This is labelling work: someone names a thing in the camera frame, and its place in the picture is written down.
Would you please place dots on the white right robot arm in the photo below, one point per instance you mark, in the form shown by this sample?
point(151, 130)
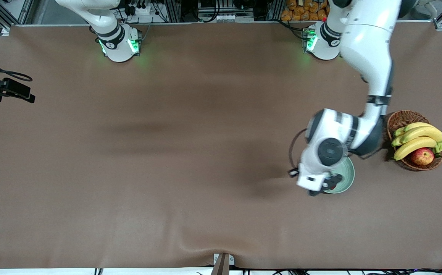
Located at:
point(118, 42)

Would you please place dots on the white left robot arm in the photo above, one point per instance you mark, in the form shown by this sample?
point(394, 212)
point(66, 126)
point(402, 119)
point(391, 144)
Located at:
point(370, 46)

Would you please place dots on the pale green round plate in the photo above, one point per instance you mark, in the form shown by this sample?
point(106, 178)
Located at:
point(347, 172)

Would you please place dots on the large table cover mat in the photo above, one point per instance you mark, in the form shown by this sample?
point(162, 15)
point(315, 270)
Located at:
point(205, 114)

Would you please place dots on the brown wicker basket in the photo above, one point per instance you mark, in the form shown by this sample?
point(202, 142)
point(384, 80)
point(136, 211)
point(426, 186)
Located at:
point(402, 118)

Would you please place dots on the yellow banana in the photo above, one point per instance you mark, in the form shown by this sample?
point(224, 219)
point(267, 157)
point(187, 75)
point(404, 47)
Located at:
point(413, 145)
point(417, 125)
point(425, 132)

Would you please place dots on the red apple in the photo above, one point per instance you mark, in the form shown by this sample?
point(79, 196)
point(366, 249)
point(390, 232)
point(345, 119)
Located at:
point(422, 156)

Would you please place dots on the white power strip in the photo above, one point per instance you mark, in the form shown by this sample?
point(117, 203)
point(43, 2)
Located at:
point(141, 10)

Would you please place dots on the orange bread rolls pile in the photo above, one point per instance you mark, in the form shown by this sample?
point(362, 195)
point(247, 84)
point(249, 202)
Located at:
point(301, 15)

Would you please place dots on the white terminal block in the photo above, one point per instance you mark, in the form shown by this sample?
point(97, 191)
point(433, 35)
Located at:
point(231, 17)

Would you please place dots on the wooden post with bracket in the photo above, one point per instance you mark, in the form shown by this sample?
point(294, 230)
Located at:
point(221, 265)

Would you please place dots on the aluminium frame post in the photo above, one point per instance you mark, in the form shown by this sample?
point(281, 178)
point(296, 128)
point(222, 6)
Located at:
point(173, 10)
point(276, 10)

